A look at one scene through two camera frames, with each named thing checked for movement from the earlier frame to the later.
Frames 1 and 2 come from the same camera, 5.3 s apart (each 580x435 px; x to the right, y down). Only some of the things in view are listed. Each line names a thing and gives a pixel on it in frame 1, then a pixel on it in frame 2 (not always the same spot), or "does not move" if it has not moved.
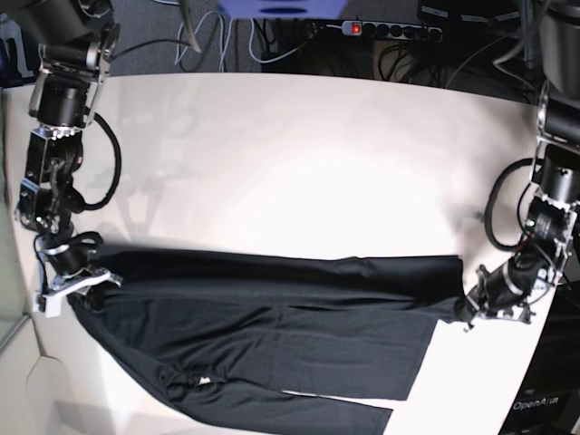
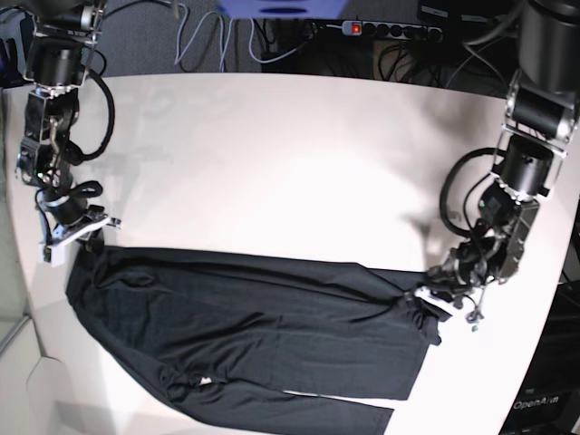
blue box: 283,9 does not move
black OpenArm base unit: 547,400 does not move
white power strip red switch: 362,28 does not move
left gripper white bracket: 467,308 -> 425,294
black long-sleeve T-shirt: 222,335 does not move
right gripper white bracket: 51,304 -> 53,252
